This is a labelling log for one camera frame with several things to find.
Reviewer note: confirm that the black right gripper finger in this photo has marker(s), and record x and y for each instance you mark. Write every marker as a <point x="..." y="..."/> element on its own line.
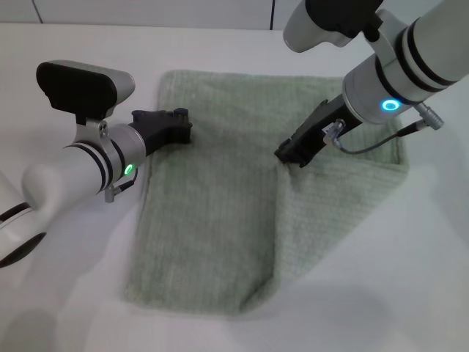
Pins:
<point x="287" y="149"/>
<point x="300" y="157"/>

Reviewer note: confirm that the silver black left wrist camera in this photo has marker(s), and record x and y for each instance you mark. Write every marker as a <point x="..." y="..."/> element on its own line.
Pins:
<point x="73" y="86"/>

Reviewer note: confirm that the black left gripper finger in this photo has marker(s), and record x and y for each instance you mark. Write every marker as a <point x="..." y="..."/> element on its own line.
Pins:
<point x="184" y="132"/>
<point x="181" y="116"/>

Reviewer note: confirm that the dark vertical wall strip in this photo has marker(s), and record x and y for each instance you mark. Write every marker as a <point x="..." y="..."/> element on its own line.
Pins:
<point x="272" y="14"/>

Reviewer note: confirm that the light green ribbed towel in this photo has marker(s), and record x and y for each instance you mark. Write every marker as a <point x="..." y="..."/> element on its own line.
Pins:
<point x="212" y="220"/>

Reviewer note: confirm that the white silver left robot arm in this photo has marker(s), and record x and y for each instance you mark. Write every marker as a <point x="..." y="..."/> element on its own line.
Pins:
<point x="62" y="176"/>

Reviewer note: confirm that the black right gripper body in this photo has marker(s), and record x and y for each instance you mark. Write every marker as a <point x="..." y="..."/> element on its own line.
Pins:
<point x="326" y="122"/>

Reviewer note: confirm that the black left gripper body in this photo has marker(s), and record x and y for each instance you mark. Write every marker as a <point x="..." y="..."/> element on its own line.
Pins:
<point x="155" y="130"/>

